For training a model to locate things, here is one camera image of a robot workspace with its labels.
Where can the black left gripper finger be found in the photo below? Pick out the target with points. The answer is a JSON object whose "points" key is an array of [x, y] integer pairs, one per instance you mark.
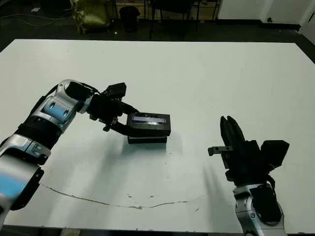
{"points": [[129, 108], [120, 127]]}

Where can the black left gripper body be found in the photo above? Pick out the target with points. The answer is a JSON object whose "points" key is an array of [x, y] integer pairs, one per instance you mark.
{"points": [[105, 110]]}

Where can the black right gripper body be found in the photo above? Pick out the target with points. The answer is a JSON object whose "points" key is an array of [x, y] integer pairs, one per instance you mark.
{"points": [[246, 162]]}

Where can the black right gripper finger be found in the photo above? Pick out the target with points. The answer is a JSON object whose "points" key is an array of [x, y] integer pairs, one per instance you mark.
{"points": [[226, 132], [237, 132]]}

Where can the black printed box lid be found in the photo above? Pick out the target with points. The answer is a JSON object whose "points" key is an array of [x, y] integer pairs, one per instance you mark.
{"points": [[152, 126]]}

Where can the black box base white insert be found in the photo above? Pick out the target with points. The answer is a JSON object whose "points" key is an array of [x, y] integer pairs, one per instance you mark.
{"points": [[147, 140]]}

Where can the black waste bin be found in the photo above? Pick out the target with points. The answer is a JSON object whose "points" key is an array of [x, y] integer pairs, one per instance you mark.
{"points": [[129, 19]]}

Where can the yellow plastic bag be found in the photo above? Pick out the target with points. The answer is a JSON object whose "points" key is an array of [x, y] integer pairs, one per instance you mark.
{"points": [[91, 14]]}

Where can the black mesh office chair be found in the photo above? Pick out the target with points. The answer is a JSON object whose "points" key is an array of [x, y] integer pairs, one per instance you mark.
{"points": [[173, 5]]}

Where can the white paper sheet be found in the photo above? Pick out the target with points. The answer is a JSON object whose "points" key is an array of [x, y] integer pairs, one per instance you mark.
{"points": [[35, 9]]}

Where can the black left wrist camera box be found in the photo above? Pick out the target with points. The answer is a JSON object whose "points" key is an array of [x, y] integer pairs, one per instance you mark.
{"points": [[116, 89]]}

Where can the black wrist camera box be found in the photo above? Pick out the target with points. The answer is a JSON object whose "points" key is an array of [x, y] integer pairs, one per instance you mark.
{"points": [[116, 89], [275, 153]]}

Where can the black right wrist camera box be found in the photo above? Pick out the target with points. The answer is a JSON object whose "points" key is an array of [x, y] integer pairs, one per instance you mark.
{"points": [[275, 153]]}

